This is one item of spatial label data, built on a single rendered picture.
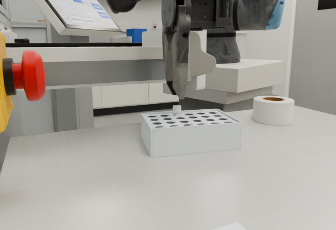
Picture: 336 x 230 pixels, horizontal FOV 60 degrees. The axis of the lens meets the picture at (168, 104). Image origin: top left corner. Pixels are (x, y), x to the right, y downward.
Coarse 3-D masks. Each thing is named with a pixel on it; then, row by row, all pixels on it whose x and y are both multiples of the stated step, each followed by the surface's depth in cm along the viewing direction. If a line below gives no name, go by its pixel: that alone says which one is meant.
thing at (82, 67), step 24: (24, 48) 41; (48, 48) 42; (72, 48) 43; (96, 48) 45; (120, 48) 46; (144, 48) 48; (48, 72) 42; (72, 72) 44; (96, 72) 45; (120, 72) 47; (144, 72) 48
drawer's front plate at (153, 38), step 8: (144, 32) 73; (152, 32) 68; (160, 32) 64; (200, 32) 49; (144, 40) 73; (152, 40) 68; (160, 40) 64; (200, 40) 50; (192, 80) 52; (200, 80) 51; (192, 88) 52; (200, 88) 52
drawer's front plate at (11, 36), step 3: (3, 30) 65; (6, 30) 65; (9, 30) 67; (3, 33) 65; (6, 33) 65; (9, 33) 65; (12, 33) 74; (15, 33) 86; (6, 36) 65; (9, 36) 65; (12, 36) 73; (15, 36) 84; (6, 39) 65; (9, 39) 65; (12, 39) 72; (6, 42) 65; (9, 42) 65; (12, 42) 71
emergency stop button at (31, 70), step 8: (24, 56) 22; (32, 56) 22; (40, 56) 23; (16, 64) 22; (24, 64) 21; (32, 64) 22; (40, 64) 22; (16, 72) 22; (24, 72) 21; (32, 72) 21; (40, 72) 22; (16, 80) 22; (24, 80) 21; (32, 80) 21; (40, 80) 22; (16, 88) 22; (24, 88) 22; (32, 88) 22; (40, 88) 22; (32, 96) 22; (40, 96) 23
